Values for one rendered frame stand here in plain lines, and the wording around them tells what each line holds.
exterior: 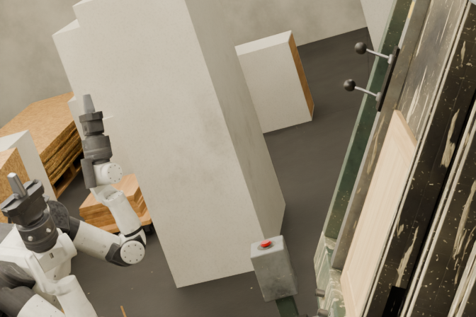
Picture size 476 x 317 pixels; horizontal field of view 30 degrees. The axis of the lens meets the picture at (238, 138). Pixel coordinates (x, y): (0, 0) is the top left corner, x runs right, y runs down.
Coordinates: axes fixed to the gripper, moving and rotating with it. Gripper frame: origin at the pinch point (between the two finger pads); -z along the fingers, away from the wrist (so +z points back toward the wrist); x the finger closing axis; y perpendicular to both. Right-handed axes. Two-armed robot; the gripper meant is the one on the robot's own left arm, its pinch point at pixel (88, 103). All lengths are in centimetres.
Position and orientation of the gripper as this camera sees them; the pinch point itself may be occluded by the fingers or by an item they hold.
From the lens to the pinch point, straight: 285.1
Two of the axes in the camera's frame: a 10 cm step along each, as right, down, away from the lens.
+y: -9.0, 1.9, -4.0
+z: 1.9, 9.8, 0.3
